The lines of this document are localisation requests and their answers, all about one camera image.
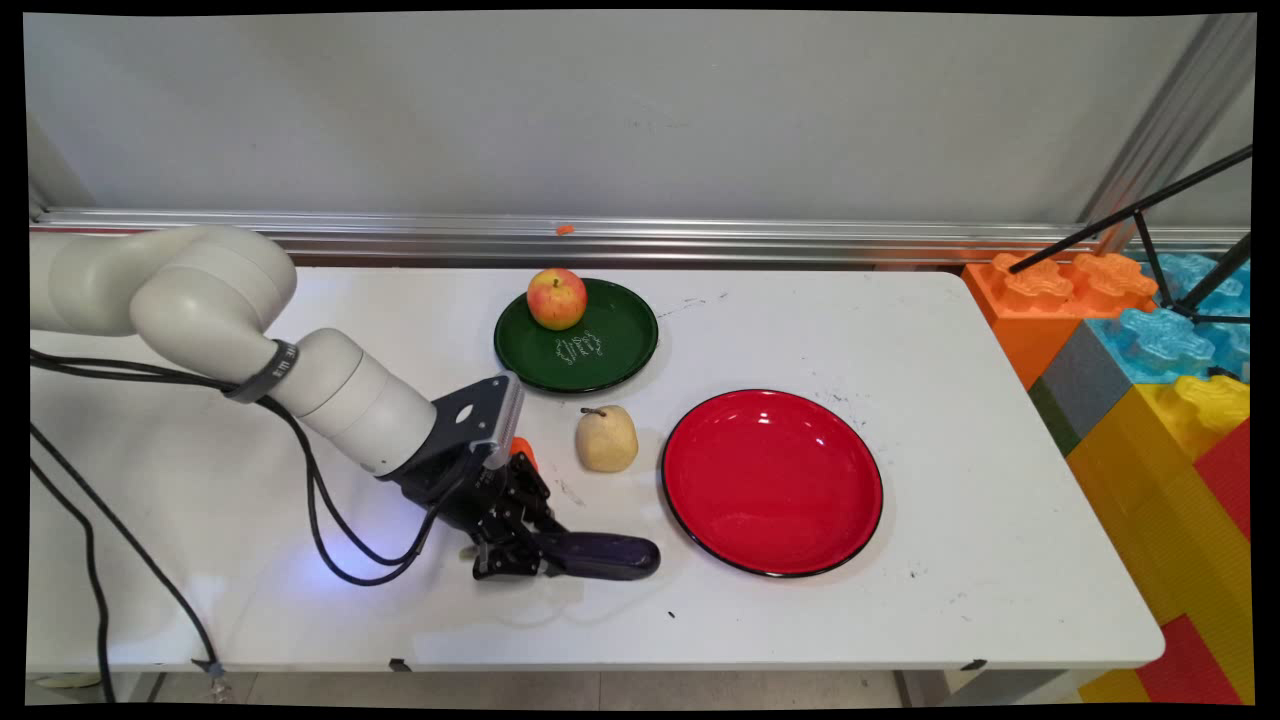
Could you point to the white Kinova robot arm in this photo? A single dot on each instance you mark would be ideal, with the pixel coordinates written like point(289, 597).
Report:
point(200, 300)

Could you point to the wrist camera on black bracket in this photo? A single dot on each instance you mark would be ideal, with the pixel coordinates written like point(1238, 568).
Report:
point(480, 415)

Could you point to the big orange building block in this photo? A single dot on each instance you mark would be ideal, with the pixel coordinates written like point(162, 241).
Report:
point(1030, 325)

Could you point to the orange toy fruit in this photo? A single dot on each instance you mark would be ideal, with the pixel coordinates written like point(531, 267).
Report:
point(523, 448)

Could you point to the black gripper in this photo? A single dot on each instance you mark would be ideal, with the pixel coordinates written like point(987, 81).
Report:
point(465, 495)

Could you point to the red yellow toy apple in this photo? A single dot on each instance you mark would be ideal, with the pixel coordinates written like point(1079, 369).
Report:
point(557, 300)

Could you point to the big blue building block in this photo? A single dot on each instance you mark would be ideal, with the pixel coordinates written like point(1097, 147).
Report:
point(1165, 335)

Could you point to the dark green plate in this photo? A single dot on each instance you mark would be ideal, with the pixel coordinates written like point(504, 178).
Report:
point(620, 350)

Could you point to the big red building block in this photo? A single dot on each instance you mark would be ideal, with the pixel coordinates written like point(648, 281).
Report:
point(1190, 665)
point(1230, 475)

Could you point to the big yellow building block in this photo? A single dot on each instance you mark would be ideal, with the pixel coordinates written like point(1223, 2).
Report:
point(1160, 500)

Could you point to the red plate with black rim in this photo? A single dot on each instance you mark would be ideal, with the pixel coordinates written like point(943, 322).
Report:
point(770, 480)

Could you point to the big grey building block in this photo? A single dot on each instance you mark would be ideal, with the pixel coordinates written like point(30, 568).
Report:
point(1085, 385)

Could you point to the pale yellow toy pear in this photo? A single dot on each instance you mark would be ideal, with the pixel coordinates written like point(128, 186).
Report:
point(607, 442)

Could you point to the horizontal aluminium rail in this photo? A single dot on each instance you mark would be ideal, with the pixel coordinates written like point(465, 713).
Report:
point(760, 240)

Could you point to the purple toy eggplant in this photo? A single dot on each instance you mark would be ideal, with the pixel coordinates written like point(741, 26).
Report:
point(610, 555)

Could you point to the black tripod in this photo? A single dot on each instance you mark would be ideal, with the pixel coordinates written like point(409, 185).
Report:
point(1150, 250)

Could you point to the slanted aluminium profile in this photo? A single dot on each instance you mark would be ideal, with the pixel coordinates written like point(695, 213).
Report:
point(1170, 120)

